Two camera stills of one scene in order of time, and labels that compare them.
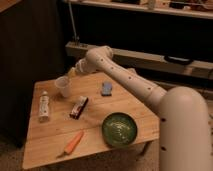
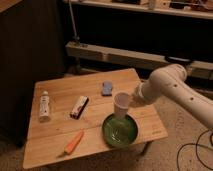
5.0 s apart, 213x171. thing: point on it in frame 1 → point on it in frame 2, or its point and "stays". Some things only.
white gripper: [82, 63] → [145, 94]
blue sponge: [106, 89] stays
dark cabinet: [33, 47] stays
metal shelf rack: [168, 41] stays
